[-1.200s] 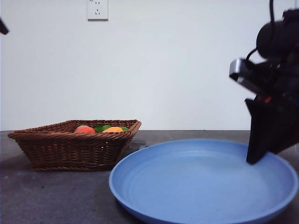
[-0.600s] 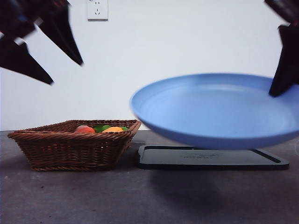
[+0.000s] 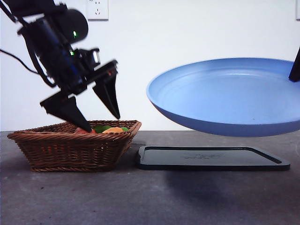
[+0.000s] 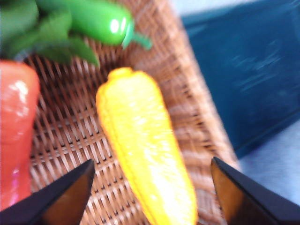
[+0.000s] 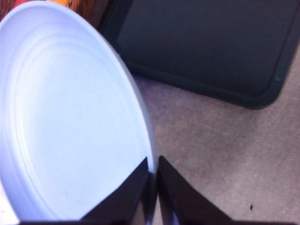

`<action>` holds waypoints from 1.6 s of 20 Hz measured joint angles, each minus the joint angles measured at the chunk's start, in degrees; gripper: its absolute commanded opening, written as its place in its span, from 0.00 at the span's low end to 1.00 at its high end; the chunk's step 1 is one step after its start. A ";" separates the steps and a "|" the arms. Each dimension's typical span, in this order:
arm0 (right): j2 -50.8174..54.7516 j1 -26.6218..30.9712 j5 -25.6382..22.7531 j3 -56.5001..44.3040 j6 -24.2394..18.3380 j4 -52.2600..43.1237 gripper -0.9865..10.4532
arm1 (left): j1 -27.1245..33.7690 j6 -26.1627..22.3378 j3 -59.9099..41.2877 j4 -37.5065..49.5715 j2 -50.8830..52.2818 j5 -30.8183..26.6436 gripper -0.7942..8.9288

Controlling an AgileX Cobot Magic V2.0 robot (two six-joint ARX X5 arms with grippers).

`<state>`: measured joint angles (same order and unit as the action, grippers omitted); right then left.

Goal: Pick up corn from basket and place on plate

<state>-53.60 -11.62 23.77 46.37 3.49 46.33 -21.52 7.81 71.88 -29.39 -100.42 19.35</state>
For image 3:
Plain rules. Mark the white wall plate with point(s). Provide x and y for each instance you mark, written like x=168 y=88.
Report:
x=297 y=10

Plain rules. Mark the red-orange peach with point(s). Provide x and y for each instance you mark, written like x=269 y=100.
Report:
x=80 y=130

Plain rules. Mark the brown wicker basket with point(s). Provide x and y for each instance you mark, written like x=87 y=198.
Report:
x=70 y=152

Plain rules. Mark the large green pepper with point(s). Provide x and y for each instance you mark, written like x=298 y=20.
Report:
x=102 y=128

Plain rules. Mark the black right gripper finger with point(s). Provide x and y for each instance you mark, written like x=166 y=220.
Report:
x=295 y=68

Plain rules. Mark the black tray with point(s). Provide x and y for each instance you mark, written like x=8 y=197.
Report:
x=211 y=159

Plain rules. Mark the blue plate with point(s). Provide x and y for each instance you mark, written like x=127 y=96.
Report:
x=222 y=98

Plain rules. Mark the white wall socket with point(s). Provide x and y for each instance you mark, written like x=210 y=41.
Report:
x=98 y=11

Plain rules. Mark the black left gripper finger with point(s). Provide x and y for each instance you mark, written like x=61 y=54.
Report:
x=109 y=96
x=70 y=112

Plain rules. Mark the orange corn cob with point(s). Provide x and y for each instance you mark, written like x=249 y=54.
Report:
x=113 y=130

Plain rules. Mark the small green vegetable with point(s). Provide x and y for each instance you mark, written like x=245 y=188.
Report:
x=125 y=129

